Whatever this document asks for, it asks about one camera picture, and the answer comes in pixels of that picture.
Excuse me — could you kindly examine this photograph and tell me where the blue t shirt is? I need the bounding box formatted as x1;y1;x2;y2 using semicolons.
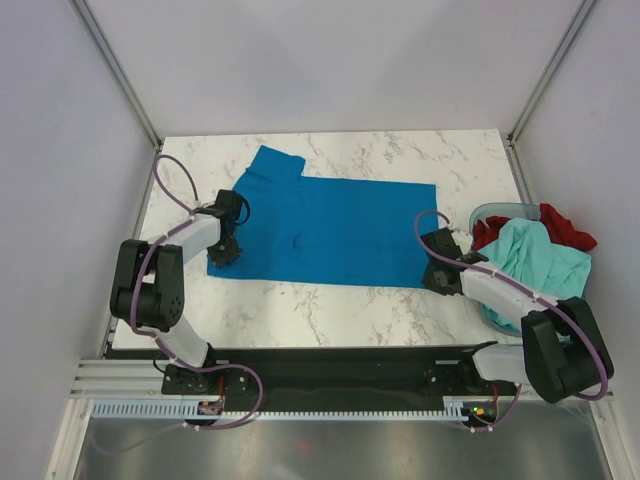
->
207;146;438;288

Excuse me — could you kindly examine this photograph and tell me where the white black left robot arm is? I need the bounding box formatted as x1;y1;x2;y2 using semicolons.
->
109;190;250;395

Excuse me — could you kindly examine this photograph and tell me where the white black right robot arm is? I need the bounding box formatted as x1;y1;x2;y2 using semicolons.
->
417;228;614;404

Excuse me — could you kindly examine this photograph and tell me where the translucent blue plastic basket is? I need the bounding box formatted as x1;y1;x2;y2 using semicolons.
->
469;202;541;337

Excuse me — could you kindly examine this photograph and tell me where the teal t shirt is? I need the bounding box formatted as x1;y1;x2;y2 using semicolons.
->
479;218;591;299

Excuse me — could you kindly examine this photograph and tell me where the red t shirt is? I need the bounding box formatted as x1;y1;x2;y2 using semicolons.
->
469;202;598;252

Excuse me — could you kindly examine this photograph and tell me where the aluminium right corner post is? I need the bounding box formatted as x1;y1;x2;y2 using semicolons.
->
504;0;600;146

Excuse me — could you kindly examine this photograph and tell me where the aluminium corner post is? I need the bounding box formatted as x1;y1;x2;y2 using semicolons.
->
504;0;600;146
69;0;163;152

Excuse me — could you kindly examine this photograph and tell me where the white slotted cable duct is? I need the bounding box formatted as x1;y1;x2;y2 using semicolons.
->
91;399;490;421

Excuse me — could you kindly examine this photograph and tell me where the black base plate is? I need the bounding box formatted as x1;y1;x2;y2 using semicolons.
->
161;345;518;414

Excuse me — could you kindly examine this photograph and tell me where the aluminium left corner post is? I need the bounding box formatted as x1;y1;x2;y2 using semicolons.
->
69;0;163;152

